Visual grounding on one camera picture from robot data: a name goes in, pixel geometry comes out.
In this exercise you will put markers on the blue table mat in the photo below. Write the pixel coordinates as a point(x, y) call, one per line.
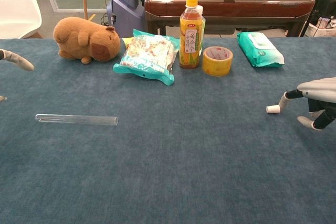
point(183, 155)

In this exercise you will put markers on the brown mahjong table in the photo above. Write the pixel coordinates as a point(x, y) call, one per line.
point(236, 9)

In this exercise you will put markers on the yellow-capped tea bottle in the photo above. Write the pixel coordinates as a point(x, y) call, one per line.
point(190, 40)

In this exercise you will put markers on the green wet wipes pack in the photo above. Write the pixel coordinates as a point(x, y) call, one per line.
point(260, 51)

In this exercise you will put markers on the clear white-capped bottle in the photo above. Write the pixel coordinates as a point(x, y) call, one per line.
point(200, 10)

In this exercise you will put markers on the brown capybara plush toy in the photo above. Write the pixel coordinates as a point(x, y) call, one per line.
point(78, 40)

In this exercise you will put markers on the black tripod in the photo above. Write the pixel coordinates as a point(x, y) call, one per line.
point(303, 30)

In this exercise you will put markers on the white rubber stopper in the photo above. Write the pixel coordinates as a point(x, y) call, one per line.
point(272, 109)

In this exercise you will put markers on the teal snack bag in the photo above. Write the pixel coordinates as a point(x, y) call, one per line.
point(147, 56)

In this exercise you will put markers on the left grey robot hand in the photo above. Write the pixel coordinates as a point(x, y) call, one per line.
point(18, 60)

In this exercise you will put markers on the white storage box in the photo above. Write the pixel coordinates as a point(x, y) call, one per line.
point(315, 30)

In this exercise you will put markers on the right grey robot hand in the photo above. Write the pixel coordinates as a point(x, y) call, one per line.
point(320, 87)

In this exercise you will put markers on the white plastic chair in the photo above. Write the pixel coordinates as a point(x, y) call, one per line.
point(15, 3)

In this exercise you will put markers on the clear glass test tube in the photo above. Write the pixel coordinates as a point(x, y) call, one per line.
point(78, 119)

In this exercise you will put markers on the blue-grey machine pedestal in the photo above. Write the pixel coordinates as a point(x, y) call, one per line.
point(126, 11)

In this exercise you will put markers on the yellow packing tape roll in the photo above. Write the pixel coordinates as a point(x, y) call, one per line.
point(216, 68)

